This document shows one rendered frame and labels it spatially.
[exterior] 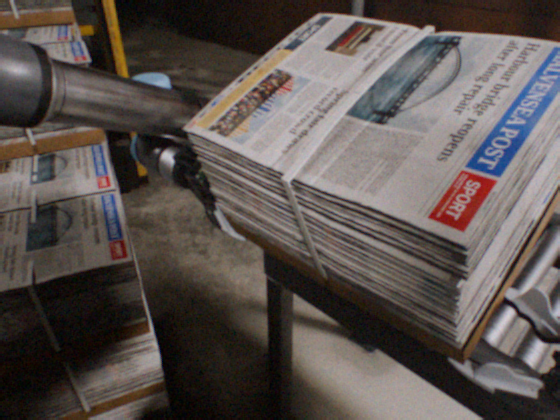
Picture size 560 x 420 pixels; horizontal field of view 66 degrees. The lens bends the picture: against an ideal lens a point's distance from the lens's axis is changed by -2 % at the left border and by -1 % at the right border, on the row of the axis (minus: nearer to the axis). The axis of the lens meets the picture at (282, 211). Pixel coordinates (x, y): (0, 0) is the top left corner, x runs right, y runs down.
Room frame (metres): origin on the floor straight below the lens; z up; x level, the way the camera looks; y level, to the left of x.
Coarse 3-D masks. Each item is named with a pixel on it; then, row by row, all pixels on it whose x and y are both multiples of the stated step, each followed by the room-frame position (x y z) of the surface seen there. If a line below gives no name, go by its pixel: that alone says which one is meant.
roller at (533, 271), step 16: (544, 240) 0.75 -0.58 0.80; (528, 256) 0.71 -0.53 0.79; (544, 256) 0.70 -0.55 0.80; (528, 272) 0.65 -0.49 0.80; (544, 272) 0.66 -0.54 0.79; (512, 288) 0.60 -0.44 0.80; (528, 288) 0.60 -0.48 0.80; (496, 320) 0.52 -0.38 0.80; (512, 320) 0.53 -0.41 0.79; (496, 336) 0.49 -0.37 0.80
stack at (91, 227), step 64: (0, 192) 0.90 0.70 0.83; (64, 192) 0.90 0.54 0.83; (0, 256) 0.66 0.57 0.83; (64, 256) 0.66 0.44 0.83; (128, 256) 0.67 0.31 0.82; (0, 320) 0.56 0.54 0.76; (64, 320) 0.59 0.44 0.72; (128, 320) 0.64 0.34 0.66; (0, 384) 0.53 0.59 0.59; (64, 384) 0.58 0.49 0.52; (128, 384) 0.63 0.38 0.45
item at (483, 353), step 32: (288, 288) 0.72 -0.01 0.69; (320, 288) 0.65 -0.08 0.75; (352, 320) 0.60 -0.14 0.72; (384, 352) 0.54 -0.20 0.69; (416, 352) 0.50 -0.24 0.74; (480, 352) 0.45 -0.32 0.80; (448, 384) 0.45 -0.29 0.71; (544, 384) 0.39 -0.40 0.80; (480, 416) 0.41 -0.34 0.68; (512, 416) 0.38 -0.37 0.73
